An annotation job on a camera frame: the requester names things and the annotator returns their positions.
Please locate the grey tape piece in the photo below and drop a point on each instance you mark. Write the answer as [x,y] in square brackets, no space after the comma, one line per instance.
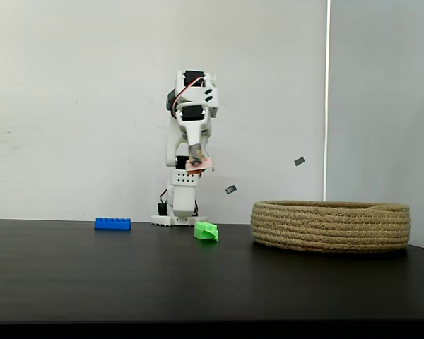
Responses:
[299,161]
[231,189]

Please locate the pink lego block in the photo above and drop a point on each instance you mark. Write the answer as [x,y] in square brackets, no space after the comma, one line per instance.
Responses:
[205,164]

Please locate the green lego block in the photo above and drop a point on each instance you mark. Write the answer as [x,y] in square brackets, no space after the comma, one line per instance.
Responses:
[205,231]

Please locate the blue lego block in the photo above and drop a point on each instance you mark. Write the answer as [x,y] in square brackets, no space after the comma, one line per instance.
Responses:
[112,224]

